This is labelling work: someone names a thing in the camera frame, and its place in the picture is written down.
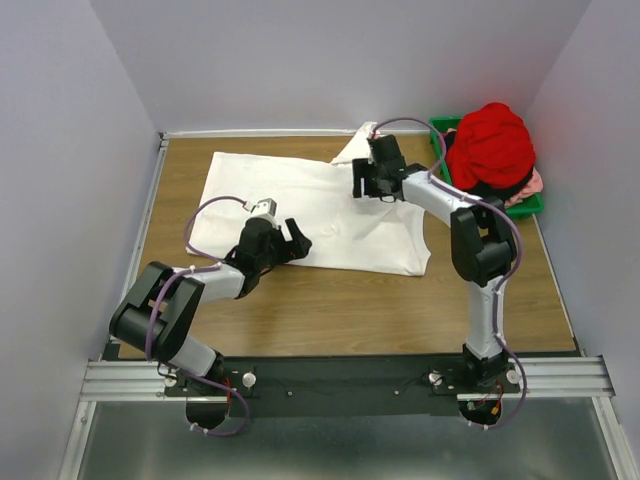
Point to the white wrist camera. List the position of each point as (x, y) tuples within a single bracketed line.
[(374, 134), (263, 209)]

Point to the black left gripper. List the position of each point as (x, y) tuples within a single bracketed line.
[(295, 249)]

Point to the red t shirt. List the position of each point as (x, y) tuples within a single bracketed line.
[(492, 146)]

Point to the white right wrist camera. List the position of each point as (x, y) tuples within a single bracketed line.
[(374, 134)]

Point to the white t shirt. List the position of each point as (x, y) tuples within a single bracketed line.
[(347, 233)]

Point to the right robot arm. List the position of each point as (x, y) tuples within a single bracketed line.
[(482, 244)]

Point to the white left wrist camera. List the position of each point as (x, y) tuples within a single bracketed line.
[(263, 209)]

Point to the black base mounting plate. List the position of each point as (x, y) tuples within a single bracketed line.
[(348, 386)]

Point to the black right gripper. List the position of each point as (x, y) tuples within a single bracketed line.
[(361, 168)]

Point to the aluminium frame rail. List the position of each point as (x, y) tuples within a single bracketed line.
[(547, 378)]

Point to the pink t shirt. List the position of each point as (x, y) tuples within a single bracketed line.
[(533, 186)]

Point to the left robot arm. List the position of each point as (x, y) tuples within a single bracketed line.
[(157, 312)]

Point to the green plastic bin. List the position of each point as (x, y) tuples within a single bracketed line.
[(527, 207)]

